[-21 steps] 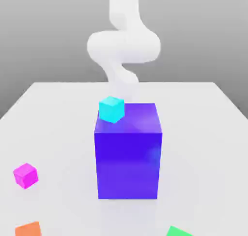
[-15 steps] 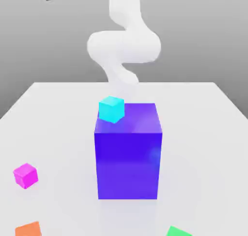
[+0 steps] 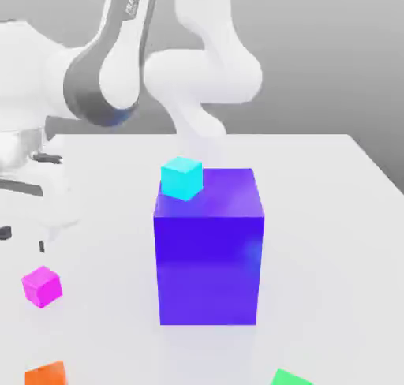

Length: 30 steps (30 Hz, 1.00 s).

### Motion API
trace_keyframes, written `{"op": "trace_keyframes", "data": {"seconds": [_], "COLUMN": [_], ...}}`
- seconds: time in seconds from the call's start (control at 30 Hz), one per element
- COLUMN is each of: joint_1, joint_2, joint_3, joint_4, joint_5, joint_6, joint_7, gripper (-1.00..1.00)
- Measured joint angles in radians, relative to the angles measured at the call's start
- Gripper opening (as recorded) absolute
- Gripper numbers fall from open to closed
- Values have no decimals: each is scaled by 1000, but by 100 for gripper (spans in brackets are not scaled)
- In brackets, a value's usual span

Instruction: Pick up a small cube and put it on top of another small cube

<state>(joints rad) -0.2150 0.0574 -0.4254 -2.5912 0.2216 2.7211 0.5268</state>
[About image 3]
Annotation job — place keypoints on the large purple box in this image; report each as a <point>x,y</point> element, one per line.
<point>208,265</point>

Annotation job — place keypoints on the small green cube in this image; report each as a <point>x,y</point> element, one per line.
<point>288,378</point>

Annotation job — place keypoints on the small cyan cube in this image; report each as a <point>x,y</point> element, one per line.
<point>181,178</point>

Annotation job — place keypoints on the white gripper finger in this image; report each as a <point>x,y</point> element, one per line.
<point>4,233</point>
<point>42,246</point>

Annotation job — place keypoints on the small orange cube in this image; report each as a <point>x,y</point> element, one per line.
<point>45,375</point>

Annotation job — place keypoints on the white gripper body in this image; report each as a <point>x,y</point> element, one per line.
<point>25,187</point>

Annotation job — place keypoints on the small magenta cube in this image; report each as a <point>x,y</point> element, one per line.
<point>41,287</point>

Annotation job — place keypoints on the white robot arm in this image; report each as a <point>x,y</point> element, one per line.
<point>202,75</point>

